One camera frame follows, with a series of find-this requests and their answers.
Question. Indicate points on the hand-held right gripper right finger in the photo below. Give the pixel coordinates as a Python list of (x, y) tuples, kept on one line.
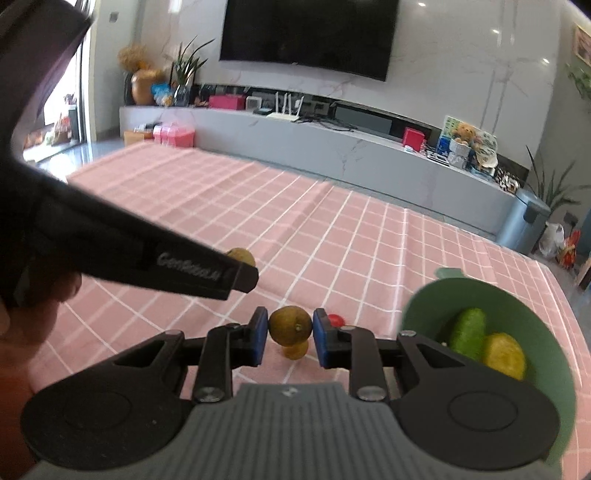
[(322, 339)]

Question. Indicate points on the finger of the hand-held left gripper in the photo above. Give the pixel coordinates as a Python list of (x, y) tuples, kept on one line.
[(244, 279)]

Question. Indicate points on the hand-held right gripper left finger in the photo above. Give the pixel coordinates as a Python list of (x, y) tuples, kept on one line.
[(259, 337)]

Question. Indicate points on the brown kiwi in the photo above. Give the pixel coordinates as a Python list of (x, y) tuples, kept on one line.
[(295, 351), (240, 256), (288, 325)]

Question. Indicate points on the red plum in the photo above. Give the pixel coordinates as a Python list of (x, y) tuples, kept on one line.
[(336, 320)]

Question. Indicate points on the green colander bowl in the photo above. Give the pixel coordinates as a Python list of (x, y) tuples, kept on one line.
[(438, 300)]

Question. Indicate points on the green cucumber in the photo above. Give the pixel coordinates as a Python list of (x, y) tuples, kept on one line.
[(467, 337)]

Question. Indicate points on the yellow-green mango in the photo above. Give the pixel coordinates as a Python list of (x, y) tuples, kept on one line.
[(503, 357)]

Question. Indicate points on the person's left forearm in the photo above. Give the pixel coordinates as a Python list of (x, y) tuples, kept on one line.
[(11, 406)]

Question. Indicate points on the person's left hand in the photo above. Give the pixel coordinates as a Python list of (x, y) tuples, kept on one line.
[(32, 318)]

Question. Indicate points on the pink checkered tablecloth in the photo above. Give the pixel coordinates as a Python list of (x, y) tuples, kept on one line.
[(277, 221)]

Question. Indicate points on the cardboard box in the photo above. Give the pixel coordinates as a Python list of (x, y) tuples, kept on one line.
[(138, 138)]

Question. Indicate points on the pink plastic storage box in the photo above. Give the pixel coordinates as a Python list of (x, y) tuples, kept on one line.
[(173, 136)]

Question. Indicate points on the grey marble TV console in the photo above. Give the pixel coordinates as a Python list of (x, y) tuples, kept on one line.
[(323, 157)]

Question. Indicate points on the orange vase with dried flowers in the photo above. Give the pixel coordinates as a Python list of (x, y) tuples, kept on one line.
[(143, 87)]

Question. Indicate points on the blue snack packet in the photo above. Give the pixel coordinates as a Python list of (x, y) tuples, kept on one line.
[(161, 93)]

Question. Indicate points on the white router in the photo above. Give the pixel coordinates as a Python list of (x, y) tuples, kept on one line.
[(284, 116)]

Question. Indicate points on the leafy plant in glass vase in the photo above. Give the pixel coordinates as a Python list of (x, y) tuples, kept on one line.
[(182, 94)]

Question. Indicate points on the small white desk clock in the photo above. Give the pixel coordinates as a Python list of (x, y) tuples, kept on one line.
[(252, 104)]

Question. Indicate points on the pink flat box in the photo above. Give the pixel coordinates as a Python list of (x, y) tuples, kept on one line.
[(226, 102)]

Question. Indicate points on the grey soundbar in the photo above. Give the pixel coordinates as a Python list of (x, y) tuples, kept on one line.
[(360, 117)]

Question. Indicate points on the red box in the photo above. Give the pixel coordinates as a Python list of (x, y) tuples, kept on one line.
[(413, 137)]

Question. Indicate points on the grey-blue pedal trash can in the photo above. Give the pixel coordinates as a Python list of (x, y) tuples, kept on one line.
[(524, 226)]

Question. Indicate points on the cream patterned hat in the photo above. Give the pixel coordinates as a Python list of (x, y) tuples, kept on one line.
[(487, 157)]

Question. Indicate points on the teddy bear bouquet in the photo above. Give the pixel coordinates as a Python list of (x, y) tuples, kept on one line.
[(464, 134)]

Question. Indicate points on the white plastic bag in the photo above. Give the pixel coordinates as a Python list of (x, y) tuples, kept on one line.
[(551, 240)]

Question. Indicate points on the colourful picture board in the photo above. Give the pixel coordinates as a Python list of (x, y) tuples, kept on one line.
[(485, 138)]

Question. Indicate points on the red gift bag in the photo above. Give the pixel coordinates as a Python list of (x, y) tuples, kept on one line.
[(570, 249)]

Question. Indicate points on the tall leafy floor plant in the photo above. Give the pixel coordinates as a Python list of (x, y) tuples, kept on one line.
[(549, 194)]

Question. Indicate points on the hanging vine plant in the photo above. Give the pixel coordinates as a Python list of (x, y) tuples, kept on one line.
[(581, 83)]

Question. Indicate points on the black wall television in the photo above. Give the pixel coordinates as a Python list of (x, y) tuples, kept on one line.
[(304, 32)]

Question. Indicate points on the dark wall outlet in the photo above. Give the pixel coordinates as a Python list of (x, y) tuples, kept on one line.
[(570, 217)]

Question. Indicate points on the framed wall picture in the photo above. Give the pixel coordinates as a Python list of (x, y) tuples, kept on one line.
[(582, 44)]

